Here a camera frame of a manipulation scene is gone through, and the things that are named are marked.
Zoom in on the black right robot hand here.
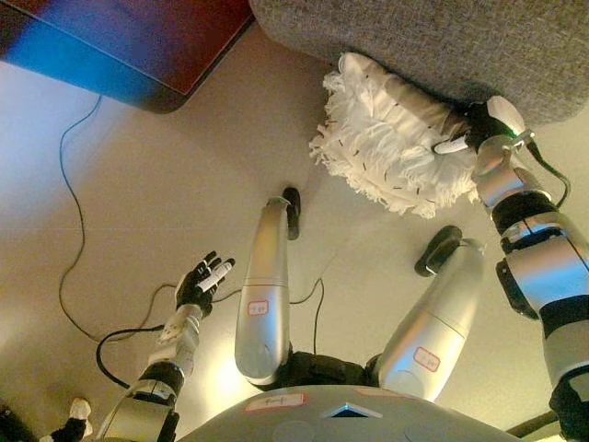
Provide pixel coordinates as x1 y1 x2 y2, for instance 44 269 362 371
433 95 527 155

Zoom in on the silver right robot leg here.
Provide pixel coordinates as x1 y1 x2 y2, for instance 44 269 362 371
375 238 487 402

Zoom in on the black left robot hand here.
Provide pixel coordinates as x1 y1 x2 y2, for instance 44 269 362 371
174 250 237 319

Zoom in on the silver robot leg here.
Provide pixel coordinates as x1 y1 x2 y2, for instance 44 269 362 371
234 196 293 387
375 238 487 402

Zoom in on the white fringed pillow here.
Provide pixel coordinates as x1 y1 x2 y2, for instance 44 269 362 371
308 52 480 220

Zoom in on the brown wooden cabinet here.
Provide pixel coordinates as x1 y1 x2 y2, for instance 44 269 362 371
0 0 257 115

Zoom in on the black right robot foot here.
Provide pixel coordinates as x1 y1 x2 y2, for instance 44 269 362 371
413 225 464 278

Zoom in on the grey robot torso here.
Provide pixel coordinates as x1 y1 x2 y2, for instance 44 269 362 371
178 350 524 442

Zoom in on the small white black object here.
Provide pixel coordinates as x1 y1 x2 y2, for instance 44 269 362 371
38 397 93 442

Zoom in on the black robot foot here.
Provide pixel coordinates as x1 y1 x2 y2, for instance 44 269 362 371
413 225 464 278
281 185 303 242

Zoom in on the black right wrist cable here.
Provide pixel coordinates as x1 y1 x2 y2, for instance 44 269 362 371
524 136 572 209

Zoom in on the silver left robot leg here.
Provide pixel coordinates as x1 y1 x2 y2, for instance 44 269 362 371
234 196 293 387

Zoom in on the grey fabric armchair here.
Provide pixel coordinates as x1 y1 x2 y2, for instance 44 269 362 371
248 0 589 129

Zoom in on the black left robot foot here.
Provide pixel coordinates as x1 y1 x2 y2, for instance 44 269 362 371
281 185 303 242

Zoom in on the thick black left wrist cable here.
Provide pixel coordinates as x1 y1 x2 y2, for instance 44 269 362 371
95 323 166 393

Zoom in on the thin dark floor cable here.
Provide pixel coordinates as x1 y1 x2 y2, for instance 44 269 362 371
57 93 326 356

